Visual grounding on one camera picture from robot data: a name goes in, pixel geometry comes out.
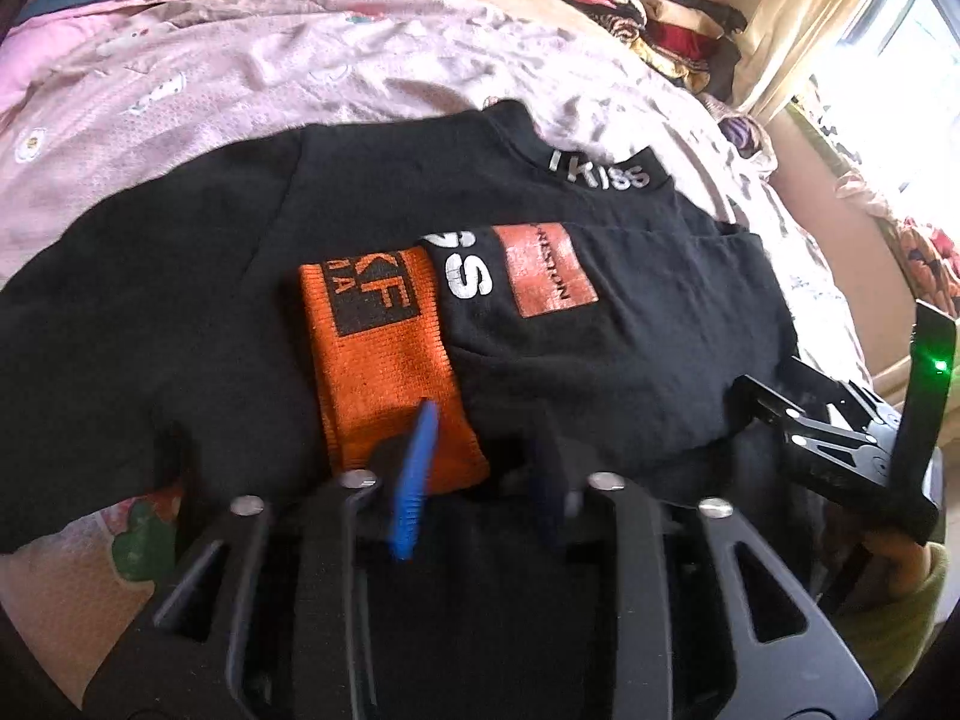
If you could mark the bright pink quilt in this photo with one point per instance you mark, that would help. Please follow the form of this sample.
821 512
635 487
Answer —
30 52

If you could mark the pile of folded clothes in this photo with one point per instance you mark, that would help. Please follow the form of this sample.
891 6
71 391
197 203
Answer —
660 22

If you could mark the orange floral cloth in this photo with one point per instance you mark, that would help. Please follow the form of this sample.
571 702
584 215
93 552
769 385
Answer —
930 255

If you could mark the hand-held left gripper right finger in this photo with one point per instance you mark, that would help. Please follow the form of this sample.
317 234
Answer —
551 484

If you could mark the black T-shirt with orange patches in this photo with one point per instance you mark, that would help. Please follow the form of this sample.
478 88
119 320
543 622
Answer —
187 277

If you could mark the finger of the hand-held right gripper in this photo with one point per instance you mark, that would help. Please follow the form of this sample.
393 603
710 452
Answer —
806 446
874 409

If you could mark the purple cloth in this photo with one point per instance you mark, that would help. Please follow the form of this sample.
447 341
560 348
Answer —
741 136

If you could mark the cream curtain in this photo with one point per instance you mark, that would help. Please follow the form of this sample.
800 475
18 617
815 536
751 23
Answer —
810 22

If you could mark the person's right forearm green sleeve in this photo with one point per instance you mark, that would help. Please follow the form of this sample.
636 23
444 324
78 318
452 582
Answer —
900 615

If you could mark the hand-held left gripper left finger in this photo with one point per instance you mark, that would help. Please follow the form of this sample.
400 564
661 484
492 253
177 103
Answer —
414 480

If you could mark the window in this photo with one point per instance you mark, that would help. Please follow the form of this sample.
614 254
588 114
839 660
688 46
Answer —
900 90

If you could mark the pink strawberry printed blanket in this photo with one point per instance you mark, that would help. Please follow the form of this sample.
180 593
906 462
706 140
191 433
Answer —
225 75

